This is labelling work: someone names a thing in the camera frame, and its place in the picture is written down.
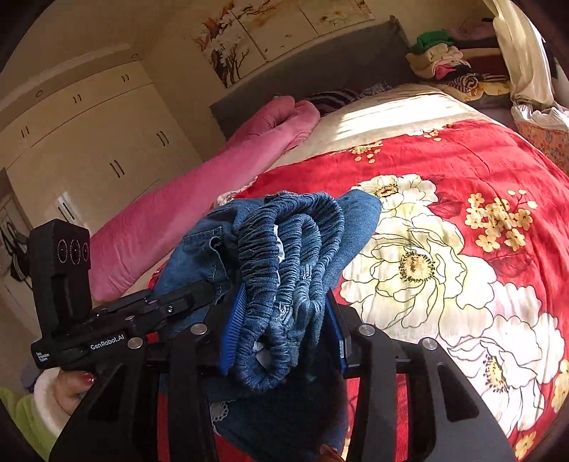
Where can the cream bed sheet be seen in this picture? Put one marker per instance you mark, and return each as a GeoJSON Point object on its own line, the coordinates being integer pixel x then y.
{"type": "Point", "coordinates": [382, 124]}

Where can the blue denim pants lace trim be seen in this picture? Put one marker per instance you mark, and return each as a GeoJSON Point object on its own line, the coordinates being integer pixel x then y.
{"type": "Point", "coordinates": [289, 248]}

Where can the floral fabric box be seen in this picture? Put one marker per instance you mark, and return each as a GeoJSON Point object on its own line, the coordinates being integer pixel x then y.
{"type": "Point", "coordinates": [546, 144]}

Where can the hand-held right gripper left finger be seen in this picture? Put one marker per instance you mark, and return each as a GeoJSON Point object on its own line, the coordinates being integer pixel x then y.
{"type": "Point", "coordinates": [233, 331]}

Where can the pink blanket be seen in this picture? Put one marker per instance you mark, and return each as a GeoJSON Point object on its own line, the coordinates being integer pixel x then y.
{"type": "Point", "coordinates": [186, 191]}

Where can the grey bed headboard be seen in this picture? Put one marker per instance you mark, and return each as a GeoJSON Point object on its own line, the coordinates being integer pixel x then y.
{"type": "Point", "coordinates": [311, 66]}

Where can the red floral blanket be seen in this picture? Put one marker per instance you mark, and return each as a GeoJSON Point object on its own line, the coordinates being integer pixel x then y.
{"type": "Point", "coordinates": [466, 288]}

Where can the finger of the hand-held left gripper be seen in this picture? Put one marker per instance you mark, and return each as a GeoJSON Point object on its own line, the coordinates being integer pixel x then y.
{"type": "Point", "coordinates": [186, 293]}
{"type": "Point", "coordinates": [178, 316]}

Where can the person's left forearm green sleeve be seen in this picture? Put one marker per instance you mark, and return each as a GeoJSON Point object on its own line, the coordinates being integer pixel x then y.
{"type": "Point", "coordinates": [26, 417]}

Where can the person's left hand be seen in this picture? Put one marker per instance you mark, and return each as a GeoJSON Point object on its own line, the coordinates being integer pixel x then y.
{"type": "Point", "coordinates": [75, 388]}

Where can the cream wardrobe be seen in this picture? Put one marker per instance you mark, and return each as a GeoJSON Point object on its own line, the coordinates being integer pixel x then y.
{"type": "Point", "coordinates": [98, 146]}

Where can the white curtain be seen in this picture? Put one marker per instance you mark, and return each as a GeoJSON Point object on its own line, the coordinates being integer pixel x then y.
{"type": "Point", "coordinates": [524, 49]}

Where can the dark striped cloth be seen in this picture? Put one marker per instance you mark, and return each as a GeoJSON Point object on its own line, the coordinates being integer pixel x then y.
{"type": "Point", "coordinates": [331, 100]}

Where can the white crumpled cloth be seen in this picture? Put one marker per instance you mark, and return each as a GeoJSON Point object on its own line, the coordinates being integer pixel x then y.
{"type": "Point", "coordinates": [542, 116]}

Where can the pile of folded clothes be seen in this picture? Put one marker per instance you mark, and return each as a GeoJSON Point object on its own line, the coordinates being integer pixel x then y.
{"type": "Point", "coordinates": [449, 62]}

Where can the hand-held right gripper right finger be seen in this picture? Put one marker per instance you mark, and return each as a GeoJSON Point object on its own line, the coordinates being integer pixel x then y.
{"type": "Point", "coordinates": [336, 333]}

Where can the floral wall painting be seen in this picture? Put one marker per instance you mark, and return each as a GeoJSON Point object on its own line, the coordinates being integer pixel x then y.
{"type": "Point", "coordinates": [266, 31]}

